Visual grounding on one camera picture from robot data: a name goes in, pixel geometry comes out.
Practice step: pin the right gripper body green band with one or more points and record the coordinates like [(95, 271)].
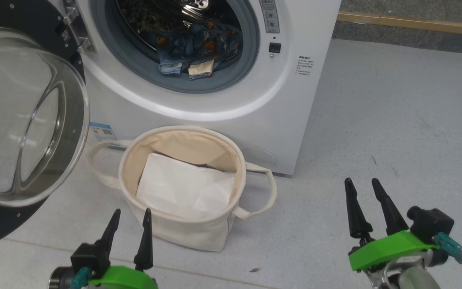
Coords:
[(387, 249)]

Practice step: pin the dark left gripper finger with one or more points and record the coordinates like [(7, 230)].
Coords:
[(145, 245), (110, 228)]

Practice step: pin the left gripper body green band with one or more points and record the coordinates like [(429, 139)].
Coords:
[(122, 279)]

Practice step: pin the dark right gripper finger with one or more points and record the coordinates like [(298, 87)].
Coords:
[(355, 212), (389, 212)]

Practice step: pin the black round glass washer door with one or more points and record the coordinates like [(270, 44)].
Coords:
[(26, 120)]

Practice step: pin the blue patterned garment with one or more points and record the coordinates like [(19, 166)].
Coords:
[(191, 48)]

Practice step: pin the cream canvas laundry basket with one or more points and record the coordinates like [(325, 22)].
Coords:
[(191, 233)]

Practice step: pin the white front-load washing machine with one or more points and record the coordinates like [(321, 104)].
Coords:
[(279, 100)]

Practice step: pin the black door lock socket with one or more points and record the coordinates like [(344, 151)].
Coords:
[(274, 47)]

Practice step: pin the metal door hinge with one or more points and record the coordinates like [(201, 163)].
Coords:
[(76, 28)]

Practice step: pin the perforated steel washer drum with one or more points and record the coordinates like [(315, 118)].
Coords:
[(138, 20)]

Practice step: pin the white folded sheet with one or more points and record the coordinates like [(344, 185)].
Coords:
[(179, 184)]

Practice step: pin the blue energy label sticker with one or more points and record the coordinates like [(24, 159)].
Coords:
[(102, 131)]

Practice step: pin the round filter cover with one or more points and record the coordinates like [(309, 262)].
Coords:
[(261, 157)]

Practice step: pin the small printed text sticker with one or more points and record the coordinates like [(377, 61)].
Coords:
[(305, 66)]

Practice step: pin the wooden baseboard strip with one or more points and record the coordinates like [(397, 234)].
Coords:
[(411, 23)]

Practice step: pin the grey warning label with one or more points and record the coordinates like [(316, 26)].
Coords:
[(270, 18)]

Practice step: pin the teal left camera connector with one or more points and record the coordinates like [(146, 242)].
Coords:
[(82, 277)]

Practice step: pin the teal camera connector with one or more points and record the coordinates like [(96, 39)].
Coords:
[(449, 245), (82, 277)]

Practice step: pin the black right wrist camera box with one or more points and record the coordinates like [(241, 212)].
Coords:
[(431, 224)]

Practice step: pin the teal right camera connector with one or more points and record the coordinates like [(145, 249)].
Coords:
[(449, 245)]

